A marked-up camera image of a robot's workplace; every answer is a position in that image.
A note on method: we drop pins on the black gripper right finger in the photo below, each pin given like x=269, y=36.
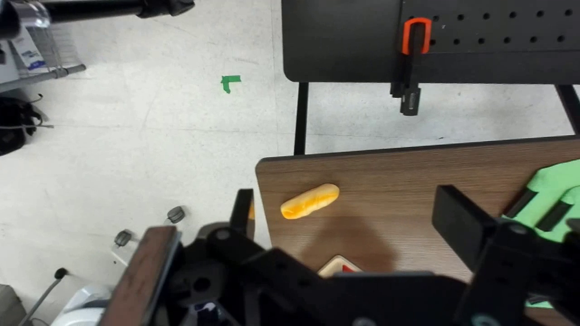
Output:
x=463, y=219

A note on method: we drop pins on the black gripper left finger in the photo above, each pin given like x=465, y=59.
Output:
x=244, y=210

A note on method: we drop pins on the green cloth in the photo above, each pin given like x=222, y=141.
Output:
x=554, y=183

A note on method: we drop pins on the grey caster wheel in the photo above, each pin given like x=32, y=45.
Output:
x=175, y=213
x=123, y=237

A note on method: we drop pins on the red and wood drawer box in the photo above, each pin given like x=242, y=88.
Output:
x=340, y=266

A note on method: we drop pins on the grey brown desk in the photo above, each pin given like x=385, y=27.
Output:
x=143, y=273

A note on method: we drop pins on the green floor tape mark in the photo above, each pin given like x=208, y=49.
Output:
x=230, y=81

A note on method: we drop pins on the orange and black bar clamp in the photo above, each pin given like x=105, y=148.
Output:
x=418, y=36

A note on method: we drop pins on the black perforated table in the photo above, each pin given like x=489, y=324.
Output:
x=346, y=36

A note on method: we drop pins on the black backpack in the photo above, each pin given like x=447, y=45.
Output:
x=16, y=123

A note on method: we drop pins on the black tube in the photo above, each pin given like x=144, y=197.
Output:
x=103, y=7

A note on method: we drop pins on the clear plastic container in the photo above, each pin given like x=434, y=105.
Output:
x=37, y=50

